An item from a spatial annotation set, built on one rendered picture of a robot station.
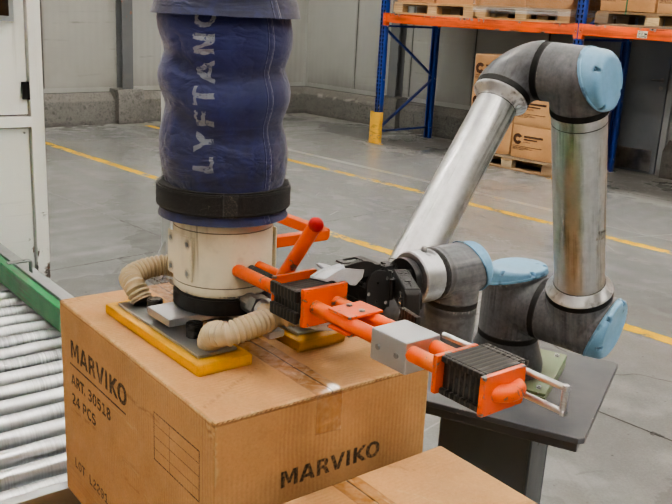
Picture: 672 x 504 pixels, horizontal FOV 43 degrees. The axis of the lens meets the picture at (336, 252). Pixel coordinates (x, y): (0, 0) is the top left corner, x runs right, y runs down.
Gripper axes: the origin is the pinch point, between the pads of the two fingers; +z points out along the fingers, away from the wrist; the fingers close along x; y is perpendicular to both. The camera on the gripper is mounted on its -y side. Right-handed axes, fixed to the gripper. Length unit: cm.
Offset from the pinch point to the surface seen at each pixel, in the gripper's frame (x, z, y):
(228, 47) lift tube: 35.8, 4.9, 18.6
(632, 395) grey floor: -121, -259, 96
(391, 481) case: -25.4, -5.3, -13.0
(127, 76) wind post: -61, -425, 976
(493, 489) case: -25.4, -16.7, -23.1
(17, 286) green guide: -60, -20, 203
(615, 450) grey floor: -121, -207, 69
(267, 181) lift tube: 15.0, -1.8, 17.2
